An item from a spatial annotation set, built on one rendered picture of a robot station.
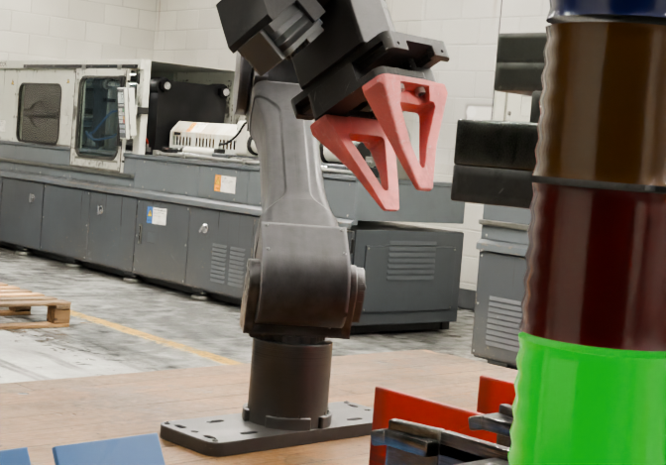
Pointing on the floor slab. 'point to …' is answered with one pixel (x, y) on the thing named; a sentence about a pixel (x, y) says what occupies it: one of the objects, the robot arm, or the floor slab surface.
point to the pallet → (57, 308)
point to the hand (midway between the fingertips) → (403, 188)
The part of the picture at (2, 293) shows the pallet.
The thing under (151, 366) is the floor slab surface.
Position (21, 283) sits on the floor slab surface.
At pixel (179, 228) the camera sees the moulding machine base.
